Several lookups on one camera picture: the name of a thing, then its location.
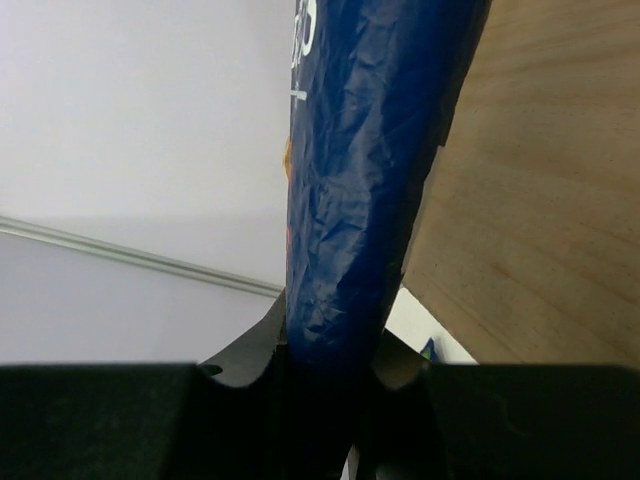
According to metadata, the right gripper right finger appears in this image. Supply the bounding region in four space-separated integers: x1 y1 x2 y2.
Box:
349 333 639 479

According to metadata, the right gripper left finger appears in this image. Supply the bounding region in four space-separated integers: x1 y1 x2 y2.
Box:
1 297 298 479

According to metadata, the Burts chilli bag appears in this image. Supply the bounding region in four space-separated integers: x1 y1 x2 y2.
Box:
285 1 490 479

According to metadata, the Burts green blue bag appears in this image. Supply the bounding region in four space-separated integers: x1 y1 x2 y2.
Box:
420 337 440 363

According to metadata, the wooden two-tier shelf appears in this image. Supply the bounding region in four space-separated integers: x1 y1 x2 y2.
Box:
405 1 639 366

